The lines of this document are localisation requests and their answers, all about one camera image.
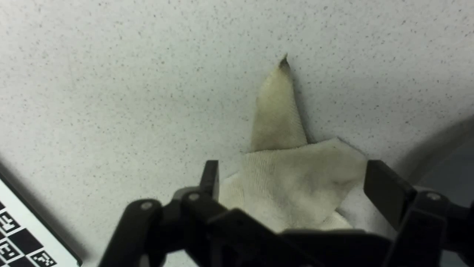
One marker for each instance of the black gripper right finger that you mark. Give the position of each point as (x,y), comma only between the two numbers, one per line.
(420,217)

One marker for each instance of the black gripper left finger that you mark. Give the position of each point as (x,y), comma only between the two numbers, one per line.
(188,223)

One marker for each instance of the beige cloth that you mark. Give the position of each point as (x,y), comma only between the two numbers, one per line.
(291,183)

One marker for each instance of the dark green round plate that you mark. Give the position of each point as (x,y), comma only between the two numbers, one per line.
(447,164)

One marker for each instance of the black white calibration checkerboard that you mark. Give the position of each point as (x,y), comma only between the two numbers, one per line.
(23,238)

